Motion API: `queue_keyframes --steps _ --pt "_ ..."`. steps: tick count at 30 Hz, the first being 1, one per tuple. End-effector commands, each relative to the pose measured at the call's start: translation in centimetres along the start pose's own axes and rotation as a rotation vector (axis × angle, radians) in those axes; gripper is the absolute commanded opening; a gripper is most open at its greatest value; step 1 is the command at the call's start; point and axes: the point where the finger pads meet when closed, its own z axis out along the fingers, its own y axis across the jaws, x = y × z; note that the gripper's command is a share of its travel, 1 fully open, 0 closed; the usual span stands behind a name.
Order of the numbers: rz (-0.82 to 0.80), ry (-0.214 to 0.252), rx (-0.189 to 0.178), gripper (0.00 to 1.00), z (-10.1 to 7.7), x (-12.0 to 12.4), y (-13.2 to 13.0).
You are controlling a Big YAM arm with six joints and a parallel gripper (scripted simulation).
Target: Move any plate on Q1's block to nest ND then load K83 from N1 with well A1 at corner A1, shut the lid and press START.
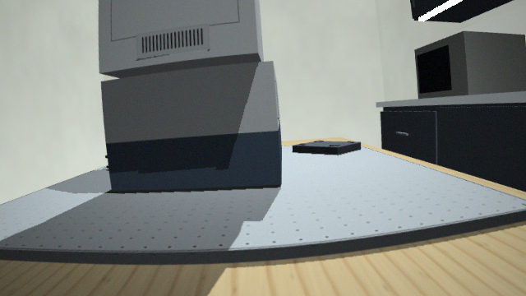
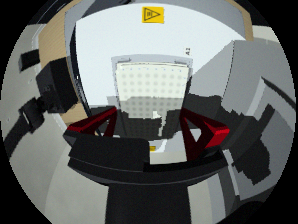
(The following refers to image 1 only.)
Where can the grey perforated base plate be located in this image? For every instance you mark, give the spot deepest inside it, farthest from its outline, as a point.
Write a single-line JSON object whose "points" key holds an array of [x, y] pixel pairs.
{"points": [[327, 204]]}

